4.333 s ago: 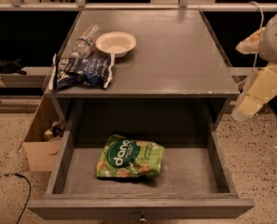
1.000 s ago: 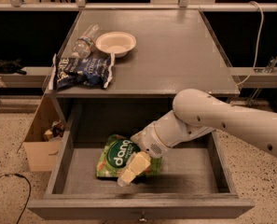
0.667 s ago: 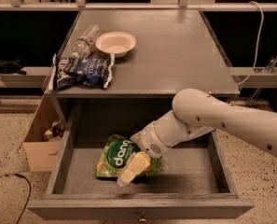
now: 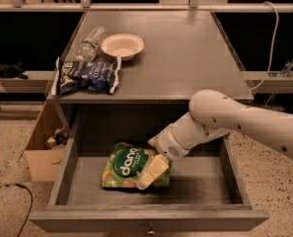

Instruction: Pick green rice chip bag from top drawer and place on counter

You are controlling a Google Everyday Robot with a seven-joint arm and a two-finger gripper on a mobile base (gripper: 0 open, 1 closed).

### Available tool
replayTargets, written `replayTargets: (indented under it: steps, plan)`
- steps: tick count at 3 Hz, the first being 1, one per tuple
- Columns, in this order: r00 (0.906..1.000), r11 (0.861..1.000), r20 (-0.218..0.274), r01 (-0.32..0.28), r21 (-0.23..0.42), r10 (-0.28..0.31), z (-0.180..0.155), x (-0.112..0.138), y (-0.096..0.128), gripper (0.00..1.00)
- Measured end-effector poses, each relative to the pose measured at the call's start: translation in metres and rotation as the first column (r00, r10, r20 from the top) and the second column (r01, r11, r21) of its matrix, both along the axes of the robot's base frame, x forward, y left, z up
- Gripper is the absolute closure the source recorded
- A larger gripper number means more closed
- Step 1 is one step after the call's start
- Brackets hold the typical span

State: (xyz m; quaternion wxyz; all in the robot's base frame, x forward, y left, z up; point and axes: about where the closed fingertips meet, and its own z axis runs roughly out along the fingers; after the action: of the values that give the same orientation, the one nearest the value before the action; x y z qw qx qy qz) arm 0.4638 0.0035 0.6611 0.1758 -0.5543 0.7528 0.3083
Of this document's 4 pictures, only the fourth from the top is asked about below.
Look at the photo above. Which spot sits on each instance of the items inside cardboard box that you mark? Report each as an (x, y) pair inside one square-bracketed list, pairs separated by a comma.
[(60, 137)]

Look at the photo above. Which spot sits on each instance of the cardboard box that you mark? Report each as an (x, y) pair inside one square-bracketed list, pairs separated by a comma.
[(44, 163)]

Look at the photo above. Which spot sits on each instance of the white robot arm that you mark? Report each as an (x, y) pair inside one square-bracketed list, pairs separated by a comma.
[(211, 115)]

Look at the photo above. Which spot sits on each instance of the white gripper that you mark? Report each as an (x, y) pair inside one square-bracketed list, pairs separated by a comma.
[(166, 143)]

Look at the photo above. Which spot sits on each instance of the open grey top drawer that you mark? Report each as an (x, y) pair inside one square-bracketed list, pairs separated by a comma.
[(205, 193)]

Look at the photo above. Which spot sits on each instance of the green rice chip bag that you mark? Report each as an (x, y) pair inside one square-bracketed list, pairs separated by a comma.
[(125, 163)]

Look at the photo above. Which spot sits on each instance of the black object on ledge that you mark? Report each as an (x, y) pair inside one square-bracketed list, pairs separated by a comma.
[(12, 71)]

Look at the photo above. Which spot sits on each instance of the white paper bowl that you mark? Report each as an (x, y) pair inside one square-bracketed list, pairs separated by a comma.
[(125, 46)]

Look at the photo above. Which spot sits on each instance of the blue chip bag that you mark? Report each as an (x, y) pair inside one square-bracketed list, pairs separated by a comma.
[(95, 76)]

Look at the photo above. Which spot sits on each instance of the metal drawer knob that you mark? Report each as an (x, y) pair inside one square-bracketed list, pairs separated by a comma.
[(150, 230)]

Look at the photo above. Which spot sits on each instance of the grey cabinet counter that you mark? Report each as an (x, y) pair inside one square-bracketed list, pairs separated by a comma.
[(184, 52)]

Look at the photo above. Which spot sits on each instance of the clear plastic water bottle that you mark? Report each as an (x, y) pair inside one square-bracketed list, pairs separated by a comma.
[(90, 47)]

